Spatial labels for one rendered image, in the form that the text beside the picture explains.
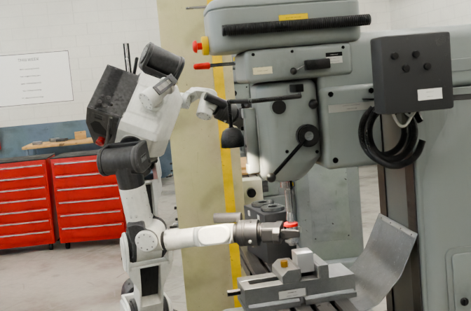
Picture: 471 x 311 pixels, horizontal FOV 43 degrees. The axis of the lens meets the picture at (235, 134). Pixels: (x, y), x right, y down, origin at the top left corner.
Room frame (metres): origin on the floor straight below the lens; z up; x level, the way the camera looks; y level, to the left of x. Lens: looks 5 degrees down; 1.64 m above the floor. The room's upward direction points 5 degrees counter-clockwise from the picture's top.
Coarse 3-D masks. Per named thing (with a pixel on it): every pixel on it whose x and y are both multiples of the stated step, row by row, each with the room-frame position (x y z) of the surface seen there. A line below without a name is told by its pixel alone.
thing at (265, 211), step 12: (252, 204) 2.29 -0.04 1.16; (264, 204) 2.26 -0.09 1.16; (276, 204) 2.24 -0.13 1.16; (252, 216) 2.25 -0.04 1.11; (264, 216) 2.14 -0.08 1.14; (276, 216) 2.15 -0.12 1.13; (252, 252) 2.29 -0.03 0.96; (264, 252) 2.16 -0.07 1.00; (276, 252) 2.15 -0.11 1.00; (288, 252) 2.16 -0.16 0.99
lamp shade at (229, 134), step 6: (222, 132) 1.83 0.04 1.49; (228, 132) 1.81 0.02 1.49; (234, 132) 1.81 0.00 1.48; (240, 132) 1.82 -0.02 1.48; (222, 138) 1.82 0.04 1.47; (228, 138) 1.80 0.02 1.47; (234, 138) 1.80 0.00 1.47; (240, 138) 1.81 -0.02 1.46; (222, 144) 1.82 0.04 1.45; (228, 144) 1.80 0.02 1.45; (234, 144) 1.80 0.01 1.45; (240, 144) 1.81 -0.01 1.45
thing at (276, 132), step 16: (288, 80) 1.85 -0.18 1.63; (304, 80) 1.85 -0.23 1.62; (256, 96) 1.86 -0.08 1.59; (272, 96) 1.82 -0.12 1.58; (304, 96) 1.83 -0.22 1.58; (256, 112) 1.88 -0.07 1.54; (272, 112) 1.82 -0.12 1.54; (288, 112) 1.83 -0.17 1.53; (304, 112) 1.83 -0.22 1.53; (272, 128) 1.82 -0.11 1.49; (288, 128) 1.82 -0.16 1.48; (272, 144) 1.82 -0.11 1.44; (288, 144) 1.82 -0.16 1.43; (272, 160) 1.83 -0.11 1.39; (304, 160) 1.83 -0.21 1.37; (288, 176) 1.85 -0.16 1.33
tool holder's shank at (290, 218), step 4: (288, 188) 1.93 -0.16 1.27; (288, 192) 1.91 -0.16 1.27; (288, 196) 1.91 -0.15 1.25; (288, 200) 1.91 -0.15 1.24; (292, 200) 1.92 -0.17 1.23; (288, 204) 1.91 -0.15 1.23; (292, 204) 1.91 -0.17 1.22; (288, 208) 1.91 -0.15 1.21; (292, 208) 1.91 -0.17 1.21; (288, 212) 1.91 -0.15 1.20; (292, 212) 1.91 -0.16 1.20; (288, 216) 1.91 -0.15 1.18; (292, 216) 1.91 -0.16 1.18; (288, 220) 1.91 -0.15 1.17; (292, 220) 1.91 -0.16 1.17
